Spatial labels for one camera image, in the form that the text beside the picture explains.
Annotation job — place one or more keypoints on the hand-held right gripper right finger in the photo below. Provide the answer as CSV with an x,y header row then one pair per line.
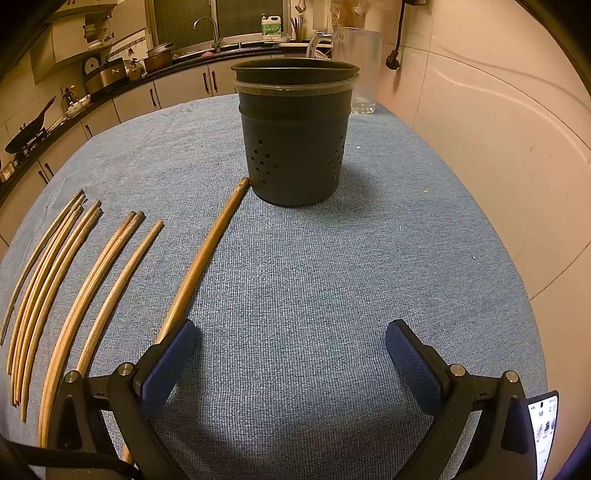
x,y
415,364

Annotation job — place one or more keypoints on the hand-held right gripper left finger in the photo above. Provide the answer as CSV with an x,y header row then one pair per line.
x,y
171,362

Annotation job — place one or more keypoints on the row of wooden chopsticks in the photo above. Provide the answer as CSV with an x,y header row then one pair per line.
x,y
64,323

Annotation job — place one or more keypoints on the brown bamboo chopstick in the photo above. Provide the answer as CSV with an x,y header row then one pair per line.
x,y
207,240

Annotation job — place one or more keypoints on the dark perforated utensil holder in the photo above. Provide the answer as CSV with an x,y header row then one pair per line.
x,y
295,152

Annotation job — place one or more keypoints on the blue tablecloth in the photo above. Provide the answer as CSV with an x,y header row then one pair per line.
x,y
300,277

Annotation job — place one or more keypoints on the black frying pan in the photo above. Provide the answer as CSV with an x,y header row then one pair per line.
x,y
27,134

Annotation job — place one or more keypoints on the white bowl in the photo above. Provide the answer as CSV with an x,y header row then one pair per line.
x,y
79,106

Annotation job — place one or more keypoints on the beige lower kitchen cabinets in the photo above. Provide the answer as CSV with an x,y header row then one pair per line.
x,y
180,87

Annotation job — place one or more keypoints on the beige kitchen cabinets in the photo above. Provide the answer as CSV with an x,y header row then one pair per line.
x,y
64,44
180,87

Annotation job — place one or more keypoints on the small dark kettle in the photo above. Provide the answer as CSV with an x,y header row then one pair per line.
x,y
69,98

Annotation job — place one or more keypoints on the black kitchen countertop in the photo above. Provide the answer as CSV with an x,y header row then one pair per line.
x,y
138,77

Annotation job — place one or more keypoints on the silver countertop appliance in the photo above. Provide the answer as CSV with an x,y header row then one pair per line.
x,y
107,74

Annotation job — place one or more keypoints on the clear glass mug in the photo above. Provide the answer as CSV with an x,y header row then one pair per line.
x,y
364,69

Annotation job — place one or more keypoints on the copper cooking pot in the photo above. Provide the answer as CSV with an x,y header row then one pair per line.
x,y
159,56

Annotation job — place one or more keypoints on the round kitchen scale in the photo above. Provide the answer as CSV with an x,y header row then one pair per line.
x,y
91,64

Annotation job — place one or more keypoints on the beige upper kitchen cabinets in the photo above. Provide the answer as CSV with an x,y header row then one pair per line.
x,y
64,44

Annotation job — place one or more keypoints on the chrome kitchen faucet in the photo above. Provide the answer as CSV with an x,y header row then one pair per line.
x,y
210,27

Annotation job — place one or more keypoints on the kitchen window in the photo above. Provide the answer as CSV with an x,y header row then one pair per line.
x,y
198,18

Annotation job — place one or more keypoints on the white detergent bottle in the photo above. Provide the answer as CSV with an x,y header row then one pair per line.
x,y
271,25

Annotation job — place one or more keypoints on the countertop chopstick caddy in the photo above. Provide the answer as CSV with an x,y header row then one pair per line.
x,y
296,28

